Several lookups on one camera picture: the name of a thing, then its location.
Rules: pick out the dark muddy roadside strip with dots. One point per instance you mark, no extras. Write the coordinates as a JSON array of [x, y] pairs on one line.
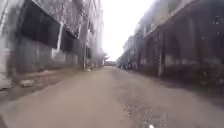
[[30, 83]]

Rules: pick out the grey concrete building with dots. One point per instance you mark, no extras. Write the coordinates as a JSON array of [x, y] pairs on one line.
[[46, 36]]

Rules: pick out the brown dirt road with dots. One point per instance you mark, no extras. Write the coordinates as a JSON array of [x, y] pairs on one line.
[[100, 96]]

